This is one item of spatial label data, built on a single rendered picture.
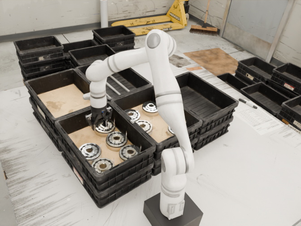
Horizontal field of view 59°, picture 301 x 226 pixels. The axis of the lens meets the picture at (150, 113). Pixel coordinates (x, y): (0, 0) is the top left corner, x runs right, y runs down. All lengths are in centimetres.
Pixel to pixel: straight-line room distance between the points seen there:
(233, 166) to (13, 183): 109
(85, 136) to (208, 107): 73
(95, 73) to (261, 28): 357
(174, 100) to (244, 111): 106
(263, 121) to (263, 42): 267
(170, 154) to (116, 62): 42
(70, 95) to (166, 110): 86
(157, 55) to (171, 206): 55
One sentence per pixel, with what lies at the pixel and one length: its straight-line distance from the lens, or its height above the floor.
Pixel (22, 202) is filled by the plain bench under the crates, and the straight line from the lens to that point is 134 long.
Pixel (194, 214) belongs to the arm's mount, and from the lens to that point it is 116.
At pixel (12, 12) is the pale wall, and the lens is 438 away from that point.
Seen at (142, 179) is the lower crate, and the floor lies 73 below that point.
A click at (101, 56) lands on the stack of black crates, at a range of 281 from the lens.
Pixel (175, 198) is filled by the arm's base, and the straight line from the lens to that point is 103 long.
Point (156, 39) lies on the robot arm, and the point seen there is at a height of 139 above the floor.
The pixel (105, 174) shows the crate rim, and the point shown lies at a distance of 107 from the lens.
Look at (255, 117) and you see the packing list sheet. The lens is 189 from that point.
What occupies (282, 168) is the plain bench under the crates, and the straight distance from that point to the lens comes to 162.
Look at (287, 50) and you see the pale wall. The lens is 428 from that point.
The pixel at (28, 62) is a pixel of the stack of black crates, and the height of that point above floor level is 50.
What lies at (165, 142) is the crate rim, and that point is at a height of 93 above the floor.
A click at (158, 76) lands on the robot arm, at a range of 93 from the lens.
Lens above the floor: 177
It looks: 39 degrees down
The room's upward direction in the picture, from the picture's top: 6 degrees clockwise
